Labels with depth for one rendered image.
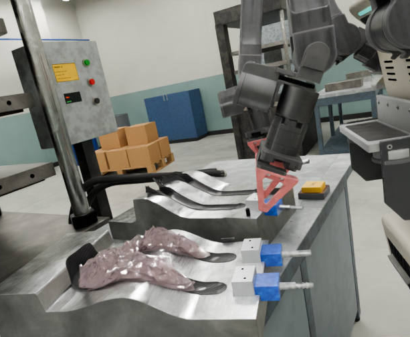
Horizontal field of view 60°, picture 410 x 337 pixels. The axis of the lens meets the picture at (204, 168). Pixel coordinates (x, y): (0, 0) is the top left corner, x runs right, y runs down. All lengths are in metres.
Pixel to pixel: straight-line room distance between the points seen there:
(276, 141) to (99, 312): 0.41
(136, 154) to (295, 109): 5.14
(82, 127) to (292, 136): 1.13
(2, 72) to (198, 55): 4.06
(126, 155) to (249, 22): 4.89
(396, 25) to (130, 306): 0.57
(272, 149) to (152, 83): 8.41
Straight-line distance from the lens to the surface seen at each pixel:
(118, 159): 5.85
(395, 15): 0.58
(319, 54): 0.55
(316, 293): 1.23
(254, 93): 0.57
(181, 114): 7.96
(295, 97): 0.57
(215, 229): 0.90
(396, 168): 0.75
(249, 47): 0.97
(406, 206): 0.78
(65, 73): 1.56
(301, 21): 0.57
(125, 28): 9.32
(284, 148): 0.58
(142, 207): 1.02
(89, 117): 1.60
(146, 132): 5.76
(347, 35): 1.00
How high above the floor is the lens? 1.21
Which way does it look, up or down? 13 degrees down
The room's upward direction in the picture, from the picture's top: 11 degrees counter-clockwise
